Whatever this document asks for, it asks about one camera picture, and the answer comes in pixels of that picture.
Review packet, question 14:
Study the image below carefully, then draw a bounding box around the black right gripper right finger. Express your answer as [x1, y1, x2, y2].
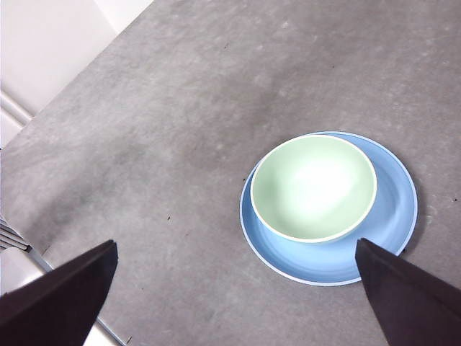
[355, 237, 461, 346]

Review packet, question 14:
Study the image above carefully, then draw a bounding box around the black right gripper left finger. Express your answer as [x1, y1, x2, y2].
[0, 240, 119, 346]

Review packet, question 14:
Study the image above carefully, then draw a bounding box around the blue plate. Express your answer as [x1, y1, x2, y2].
[239, 130, 419, 288]

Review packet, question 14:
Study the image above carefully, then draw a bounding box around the green ribbed bowl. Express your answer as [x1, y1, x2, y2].
[250, 135, 378, 244]

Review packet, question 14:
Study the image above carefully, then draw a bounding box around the grey slatted fixture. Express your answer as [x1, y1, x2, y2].
[0, 218, 30, 253]

